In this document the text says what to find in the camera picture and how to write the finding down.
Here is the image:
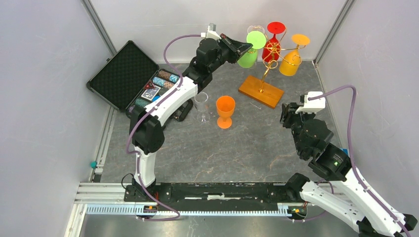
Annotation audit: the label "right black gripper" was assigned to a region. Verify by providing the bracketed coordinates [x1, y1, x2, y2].
[278, 101, 314, 156]

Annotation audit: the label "black poker chip case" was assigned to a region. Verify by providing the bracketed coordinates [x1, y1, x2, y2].
[86, 40, 179, 117]

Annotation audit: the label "green wine glass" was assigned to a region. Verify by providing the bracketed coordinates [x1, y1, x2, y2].
[238, 31, 266, 68]

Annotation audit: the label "green blue toy bricks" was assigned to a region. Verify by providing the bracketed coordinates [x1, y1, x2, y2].
[341, 149, 349, 156]

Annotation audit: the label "orange wine glass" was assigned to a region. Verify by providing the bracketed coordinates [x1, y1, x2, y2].
[216, 95, 235, 129]

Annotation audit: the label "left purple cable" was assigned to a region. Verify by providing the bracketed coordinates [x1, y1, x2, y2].
[126, 34, 208, 222]

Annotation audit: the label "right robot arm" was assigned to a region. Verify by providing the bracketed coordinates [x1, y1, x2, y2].
[280, 103, 418, 237]

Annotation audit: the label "clear wine glass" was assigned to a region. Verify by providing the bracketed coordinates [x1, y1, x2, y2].
[247, 25, 265, 34]
[194, 92, 210, 123]

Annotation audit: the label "yellow wine glass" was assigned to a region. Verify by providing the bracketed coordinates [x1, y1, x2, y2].
[279, 34, 310, 77]

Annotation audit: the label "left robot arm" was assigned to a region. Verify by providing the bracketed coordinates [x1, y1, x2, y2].
[126, 34, 253, 201]

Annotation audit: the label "gold rack with wooden base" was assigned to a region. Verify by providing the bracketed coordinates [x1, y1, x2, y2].
[238, 28, 307, 110]

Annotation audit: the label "clear wine glass front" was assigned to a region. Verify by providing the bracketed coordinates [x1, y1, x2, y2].
[194, 92, 210, 123]

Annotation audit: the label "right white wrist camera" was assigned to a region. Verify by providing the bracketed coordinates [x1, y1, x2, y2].
[295, 91, 326, 114]

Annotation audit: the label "clear wine glass back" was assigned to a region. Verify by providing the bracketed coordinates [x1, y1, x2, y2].
[247, 25, 265, 34]

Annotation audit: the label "playing card deck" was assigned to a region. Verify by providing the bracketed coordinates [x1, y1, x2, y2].
[141, 86, 161, 101]

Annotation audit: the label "red wine glass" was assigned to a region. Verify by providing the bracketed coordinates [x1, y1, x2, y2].
[262, 21, 286, 63]

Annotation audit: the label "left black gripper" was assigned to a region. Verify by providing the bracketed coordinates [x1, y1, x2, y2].
[209, 35, 253, 74]

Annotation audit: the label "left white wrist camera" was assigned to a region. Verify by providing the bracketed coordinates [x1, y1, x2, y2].
[201, 23, 221, 40]

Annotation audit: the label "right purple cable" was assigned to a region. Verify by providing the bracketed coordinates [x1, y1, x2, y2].
[307, 85, 413, 237]

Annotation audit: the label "purple cable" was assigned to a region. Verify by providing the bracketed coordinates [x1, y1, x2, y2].
[126, 34, 208, 222]
[307, 85, 413, 237]

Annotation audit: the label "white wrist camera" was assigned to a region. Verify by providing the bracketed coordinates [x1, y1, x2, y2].
[201, 23, 221, 40]
[295, 91, 326, 114]

